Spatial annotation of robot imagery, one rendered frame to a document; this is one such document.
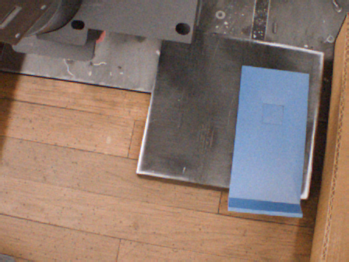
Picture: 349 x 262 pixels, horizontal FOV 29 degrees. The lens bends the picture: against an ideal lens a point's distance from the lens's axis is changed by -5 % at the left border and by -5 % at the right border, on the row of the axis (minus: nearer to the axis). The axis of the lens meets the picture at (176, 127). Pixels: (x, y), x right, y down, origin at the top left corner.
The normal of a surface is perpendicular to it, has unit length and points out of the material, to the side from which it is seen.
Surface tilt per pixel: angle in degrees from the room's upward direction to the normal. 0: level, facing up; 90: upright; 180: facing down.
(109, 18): 29
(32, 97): 0
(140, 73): 0
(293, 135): 0
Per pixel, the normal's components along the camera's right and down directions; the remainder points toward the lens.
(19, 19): 0.65, 0.72
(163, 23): -0.08, 0.19
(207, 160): -0.01, -0.30
